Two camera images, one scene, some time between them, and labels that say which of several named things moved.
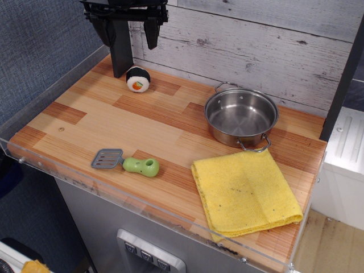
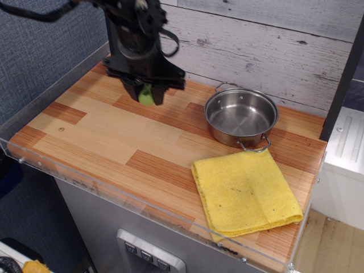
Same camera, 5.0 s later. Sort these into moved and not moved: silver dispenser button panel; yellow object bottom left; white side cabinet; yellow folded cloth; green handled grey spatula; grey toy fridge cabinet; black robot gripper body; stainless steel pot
Moved: green handled grey spatula; black robot gripper body
Not moved: silver dispenser button panel; yellow object bottom left; white side cabinet; yellow folded cloth; stainless steel pot; grey toy fridge cabinet
